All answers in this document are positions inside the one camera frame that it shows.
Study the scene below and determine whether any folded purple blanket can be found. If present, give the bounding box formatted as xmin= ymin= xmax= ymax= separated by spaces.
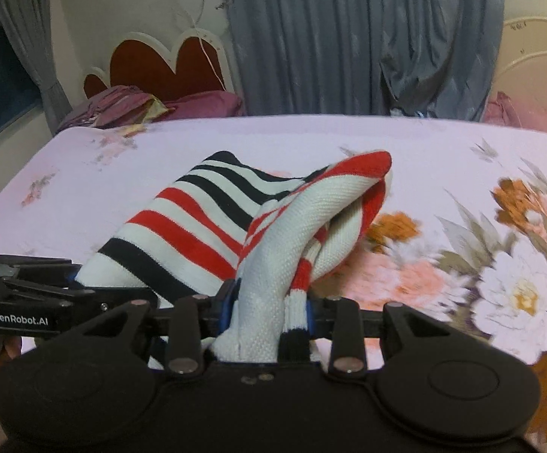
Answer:
xmin=55 ymin=85 xmax=176 ymax=129

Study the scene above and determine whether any cream headboard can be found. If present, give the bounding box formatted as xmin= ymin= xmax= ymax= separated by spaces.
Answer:
xmin=485 ymin=16 xmax=547 ymax=129

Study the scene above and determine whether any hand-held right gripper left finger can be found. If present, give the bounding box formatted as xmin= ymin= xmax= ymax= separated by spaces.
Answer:
xmin=60 ymin=282 xmax=237 ymax=378

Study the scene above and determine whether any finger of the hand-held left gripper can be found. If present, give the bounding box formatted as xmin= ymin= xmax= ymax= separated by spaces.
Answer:
xmin=0 ymin=254 xmax=75 ymax=278
xmin=2 ymin=276 xmax=160 ymax=314

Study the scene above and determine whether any thin wall cable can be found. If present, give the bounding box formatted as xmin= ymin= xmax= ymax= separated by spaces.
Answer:
xmin=166 ymin=0 xmax=228 ymax=91

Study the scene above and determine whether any striped knit sweater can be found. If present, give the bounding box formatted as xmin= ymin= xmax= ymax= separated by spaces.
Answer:
xmin=72 ymin=150 xmax=393 ymax=365

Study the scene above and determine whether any pink pillow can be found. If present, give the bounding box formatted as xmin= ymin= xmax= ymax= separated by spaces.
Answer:
xmin=482 ymin=91 xmax=547 ymax=135

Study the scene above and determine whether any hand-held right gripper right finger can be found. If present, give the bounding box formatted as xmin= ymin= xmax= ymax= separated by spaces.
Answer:
xmin=306 ymin=295 xmax=473 ymax=374

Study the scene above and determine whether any pink floral bed sheet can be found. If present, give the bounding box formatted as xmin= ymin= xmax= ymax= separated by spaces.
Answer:
xmin=0 ymin=113 xmax=547 ymax=453

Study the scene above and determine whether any grey window curtain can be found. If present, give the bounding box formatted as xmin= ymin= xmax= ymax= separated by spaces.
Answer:
xmin=0 ymin=0 xmax=74 ymax=110

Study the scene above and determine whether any purple pillow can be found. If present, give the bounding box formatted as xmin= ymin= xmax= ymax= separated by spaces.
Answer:
xmin=164 ymin=91 xmax=247 ymax=120

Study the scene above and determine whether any red scalloped headboard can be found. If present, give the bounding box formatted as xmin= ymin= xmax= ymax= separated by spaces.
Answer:
xmin=82 ymin=28 xmax=237 ymax=105

